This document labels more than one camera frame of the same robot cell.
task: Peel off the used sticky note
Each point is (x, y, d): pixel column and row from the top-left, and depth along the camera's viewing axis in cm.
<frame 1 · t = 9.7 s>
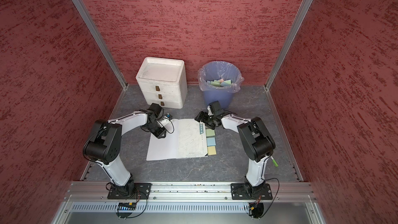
left hand: (160, 136, 93), fingers open
right hand: (198, 123, 95), fingers open
magazine book: (185, 138, 93), on the table
green sticky note: (210, 132, 96), on the table
blue sticky note: (211, 141, 92), on the table
yellow sticky note: (211, 150, 89), on the table
white three-drawer box: (162, 81, 92), point 25 cm above the table
blue trash bin: (225, 98, 99), point 12 cm above the table
clear bin liner bag: (219, 76, 106), point 17 cm above the table
discarded sticky notes pile: (221, 82, 105), point 15 cm above the table

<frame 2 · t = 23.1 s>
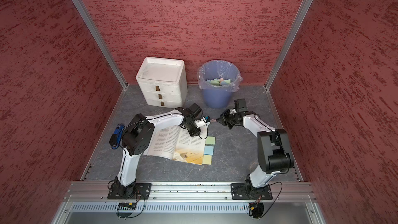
left hand: (196, 134, 94), fingers closed
right hand: (215, 120, 90), fingers closed
green sticky note: (210, 140, 91), point 3 cm above the table
blue sticky note: (208, 150, 89), on the table
yellow sticky note: (207, 159, 86), on the table
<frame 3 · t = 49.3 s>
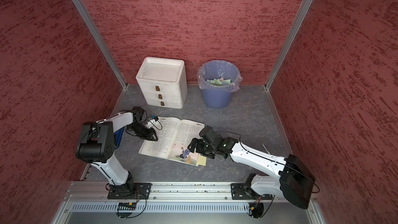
left hand: (153, 141, 90), fingers open
right hand: (193, 154, 78), fingers open
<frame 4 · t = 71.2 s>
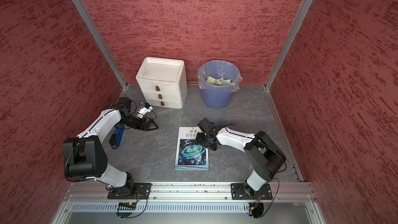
left hand: (150, 129, 84), fingers open
right hand: (200, 147, 88), fingers open
magazine book: (190, 155, 87), on the table
yellow sticky note: (212, 80, 105), point 16 cm above the table
